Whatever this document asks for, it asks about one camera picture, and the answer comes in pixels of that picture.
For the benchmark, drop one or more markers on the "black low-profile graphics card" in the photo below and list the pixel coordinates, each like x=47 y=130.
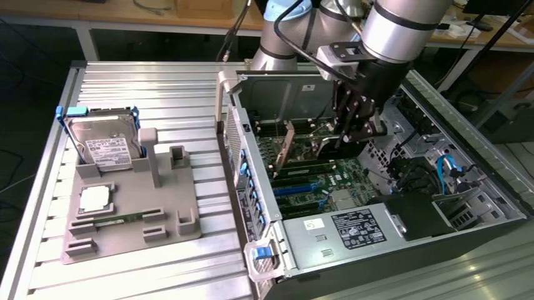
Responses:
x=346 y=151

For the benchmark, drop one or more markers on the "silver hard disk drive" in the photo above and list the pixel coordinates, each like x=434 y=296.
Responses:
x=104 y=140

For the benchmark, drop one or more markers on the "grey power supply unit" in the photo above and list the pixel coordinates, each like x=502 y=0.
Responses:
x=317 y=247

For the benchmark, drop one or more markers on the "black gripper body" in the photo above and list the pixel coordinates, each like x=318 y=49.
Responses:
x=386 y=81

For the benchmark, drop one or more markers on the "open black PC case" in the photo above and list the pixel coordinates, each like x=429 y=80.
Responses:
x=375 y=275

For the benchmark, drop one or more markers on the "silver CPU chip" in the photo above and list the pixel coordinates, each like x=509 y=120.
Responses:
x=96 y=198

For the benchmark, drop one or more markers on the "blue expansion slot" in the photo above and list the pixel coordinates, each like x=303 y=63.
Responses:
x=291 y=189

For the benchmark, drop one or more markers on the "blue slot retainer clips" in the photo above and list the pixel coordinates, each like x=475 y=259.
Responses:
x=250 y=187

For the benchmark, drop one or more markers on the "grey plastic parts rack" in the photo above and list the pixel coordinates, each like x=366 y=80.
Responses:
x=134 y=200

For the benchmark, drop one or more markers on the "black plastic air shroud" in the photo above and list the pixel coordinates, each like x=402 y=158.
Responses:
x=417 y=215

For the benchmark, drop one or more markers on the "cluttered wooden desk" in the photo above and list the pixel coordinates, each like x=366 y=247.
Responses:
x=501 y=39

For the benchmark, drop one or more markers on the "green motherboard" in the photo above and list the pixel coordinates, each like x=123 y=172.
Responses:
x=346 y=175

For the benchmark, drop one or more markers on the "silver metal drive cage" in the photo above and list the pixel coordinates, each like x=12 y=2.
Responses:
x=401 y=137

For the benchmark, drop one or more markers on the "wooden desk with white legs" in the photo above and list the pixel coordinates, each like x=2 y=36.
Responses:
x=116 y=14

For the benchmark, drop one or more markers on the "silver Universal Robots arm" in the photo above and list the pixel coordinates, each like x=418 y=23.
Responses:
x=397 y=34

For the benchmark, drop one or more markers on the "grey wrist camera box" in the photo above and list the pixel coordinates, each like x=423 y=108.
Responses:
x=334 y=61

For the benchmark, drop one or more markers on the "black tripod pole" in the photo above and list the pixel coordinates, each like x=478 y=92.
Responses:
x=491 y=34

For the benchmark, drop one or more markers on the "silver chipset heatsink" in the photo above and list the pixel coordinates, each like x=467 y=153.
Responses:
x=346 y=200

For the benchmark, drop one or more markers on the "blue case latch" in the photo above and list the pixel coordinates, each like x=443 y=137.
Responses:
x=262 y=253

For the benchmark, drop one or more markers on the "black installed RAM stick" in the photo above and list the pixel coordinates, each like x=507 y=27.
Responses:
x=309 y=170

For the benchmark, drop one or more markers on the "black box on floor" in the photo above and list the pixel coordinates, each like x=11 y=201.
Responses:
x=509 y=125

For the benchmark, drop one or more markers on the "blue plastic disk carrier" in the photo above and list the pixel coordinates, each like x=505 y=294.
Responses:
x=76 y=111

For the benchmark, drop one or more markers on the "green RAM stick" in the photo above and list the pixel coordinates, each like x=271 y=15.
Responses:
x=116 y=218

